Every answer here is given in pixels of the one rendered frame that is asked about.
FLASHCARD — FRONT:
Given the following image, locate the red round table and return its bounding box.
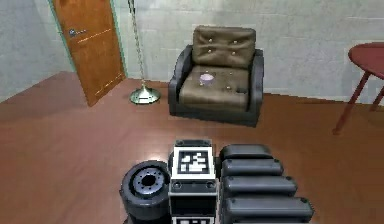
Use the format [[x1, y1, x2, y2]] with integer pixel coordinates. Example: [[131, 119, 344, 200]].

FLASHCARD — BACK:
[[331, 41, 384, 136]]

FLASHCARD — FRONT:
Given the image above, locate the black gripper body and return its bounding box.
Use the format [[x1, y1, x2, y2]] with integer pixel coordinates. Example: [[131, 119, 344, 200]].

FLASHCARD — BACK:
[[119, 160, 172, 224]]

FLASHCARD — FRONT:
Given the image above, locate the silver door handle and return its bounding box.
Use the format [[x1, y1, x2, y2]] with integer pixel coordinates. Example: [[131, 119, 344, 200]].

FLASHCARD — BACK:
[[68, 28, 88, 38]]

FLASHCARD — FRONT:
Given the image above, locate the pale purple bowl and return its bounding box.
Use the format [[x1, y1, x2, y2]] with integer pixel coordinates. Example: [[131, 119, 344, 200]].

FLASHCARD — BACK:
[[199, 72, 215, 84]]

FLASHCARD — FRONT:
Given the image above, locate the brown wooden door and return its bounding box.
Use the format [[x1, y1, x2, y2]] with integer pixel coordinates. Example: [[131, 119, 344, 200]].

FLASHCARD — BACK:
[[52, 0, 127, 108]]

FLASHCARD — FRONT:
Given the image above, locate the brown black armchair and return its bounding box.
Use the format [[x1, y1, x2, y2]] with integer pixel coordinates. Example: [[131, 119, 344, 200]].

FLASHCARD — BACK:
[[167, 25, 265, 128]]

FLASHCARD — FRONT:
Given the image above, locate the silver floor lamp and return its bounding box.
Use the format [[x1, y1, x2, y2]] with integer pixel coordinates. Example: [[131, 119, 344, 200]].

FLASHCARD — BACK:
[[127, 0, 162, 105]]

